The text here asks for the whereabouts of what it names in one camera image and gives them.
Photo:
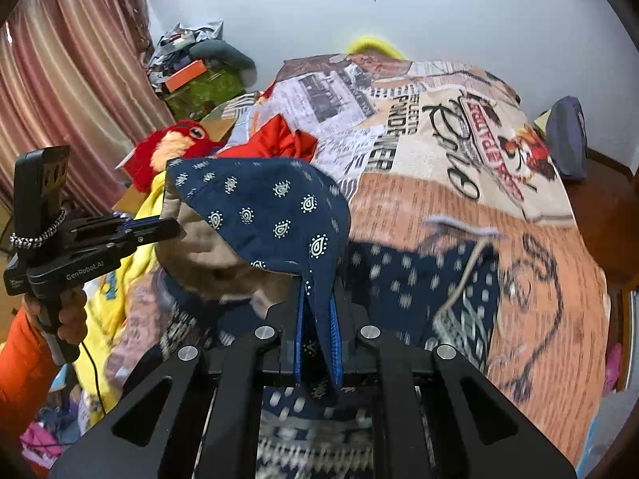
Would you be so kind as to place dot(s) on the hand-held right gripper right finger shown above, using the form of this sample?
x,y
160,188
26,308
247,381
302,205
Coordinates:
x,y
338,359

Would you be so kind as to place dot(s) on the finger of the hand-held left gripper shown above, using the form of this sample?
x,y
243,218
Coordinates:
x,y
135,220
150,237

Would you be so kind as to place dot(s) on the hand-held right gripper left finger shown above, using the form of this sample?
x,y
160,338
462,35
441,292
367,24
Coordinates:
x,y
301,339

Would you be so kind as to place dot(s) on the navy patterned hooded garment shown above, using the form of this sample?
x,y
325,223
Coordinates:
x,y
259,209

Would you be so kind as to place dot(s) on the person's left forearm orange sleeve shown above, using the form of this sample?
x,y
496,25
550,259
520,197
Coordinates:
x,y
25,374

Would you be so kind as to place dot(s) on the person's left hand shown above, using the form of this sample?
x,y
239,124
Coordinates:
x,y
72,322

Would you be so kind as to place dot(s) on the yellow garment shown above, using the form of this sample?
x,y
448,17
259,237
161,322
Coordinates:
x,y
130,279

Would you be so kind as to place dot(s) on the red plush toy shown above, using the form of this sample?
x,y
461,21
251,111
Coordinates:
x,y
164,152

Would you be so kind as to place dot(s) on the green patterned box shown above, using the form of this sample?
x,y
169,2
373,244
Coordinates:
x,y
209,92

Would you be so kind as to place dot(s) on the orange box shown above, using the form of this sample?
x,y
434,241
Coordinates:
x,y
187,75

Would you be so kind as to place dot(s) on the red garment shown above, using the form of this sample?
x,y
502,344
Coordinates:
x,y
274,139

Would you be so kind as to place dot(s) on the striped pink curtain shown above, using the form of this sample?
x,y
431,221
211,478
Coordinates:
x,y
65,75

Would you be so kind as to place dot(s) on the pile of bags and clutter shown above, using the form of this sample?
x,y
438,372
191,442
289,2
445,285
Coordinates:
x,y
174,45

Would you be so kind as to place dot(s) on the grey neck pillow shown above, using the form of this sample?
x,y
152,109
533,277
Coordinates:
x,y
229,55

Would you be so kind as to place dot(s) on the printed blanket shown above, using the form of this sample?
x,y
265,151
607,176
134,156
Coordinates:
x,y
409,159

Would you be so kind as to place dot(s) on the pink cloth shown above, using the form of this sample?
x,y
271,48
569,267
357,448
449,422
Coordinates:
x,y
613,366

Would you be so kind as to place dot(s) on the yellow pillow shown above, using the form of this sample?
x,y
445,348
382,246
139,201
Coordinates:
x,y
374,46

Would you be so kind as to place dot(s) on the blue grey backpack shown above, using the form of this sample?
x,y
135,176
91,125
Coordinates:
x,y
566,134

